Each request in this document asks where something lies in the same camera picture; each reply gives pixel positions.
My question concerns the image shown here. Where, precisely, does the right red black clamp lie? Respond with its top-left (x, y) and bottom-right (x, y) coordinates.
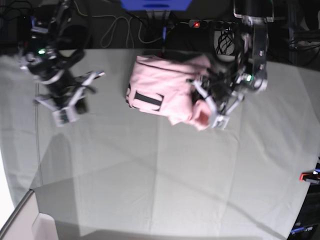
top-left (299, 169), bottom-right (320, 185)

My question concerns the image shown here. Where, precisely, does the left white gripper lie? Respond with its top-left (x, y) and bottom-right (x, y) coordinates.
top-left (191, 80), bottom-right (244, 129)

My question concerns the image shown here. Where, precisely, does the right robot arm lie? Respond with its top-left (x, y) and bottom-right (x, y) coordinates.
top-left (19, 0), bottom-right (105, 127)

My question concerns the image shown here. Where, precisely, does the grey-green table cloth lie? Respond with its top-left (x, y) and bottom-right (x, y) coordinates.
top-left (0, 49), bottom-right (320, 240)

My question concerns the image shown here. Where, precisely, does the blue box on stand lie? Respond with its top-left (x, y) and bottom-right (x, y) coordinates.
top-left (120, 0), bottom-right (192, 11)

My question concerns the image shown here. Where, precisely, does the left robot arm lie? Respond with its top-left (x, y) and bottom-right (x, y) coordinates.
top-left (190, 0), bottom-right (274, 129)

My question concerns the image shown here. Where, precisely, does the pink t-shirt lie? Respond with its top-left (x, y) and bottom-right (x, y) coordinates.
top-left (126, 55), bottom-right (211, 131)

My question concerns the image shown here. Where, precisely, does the white bin corner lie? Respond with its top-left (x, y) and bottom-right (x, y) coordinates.
top-left (0, 189), bottom-right (59, 240)

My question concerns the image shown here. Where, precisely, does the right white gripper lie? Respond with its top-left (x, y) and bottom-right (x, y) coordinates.
top-left (34, 70), bottom-right (105, 127)

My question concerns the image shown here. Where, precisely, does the black power strip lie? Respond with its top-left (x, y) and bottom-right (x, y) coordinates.
top-left (188, 19), bottom-right (237, 31)

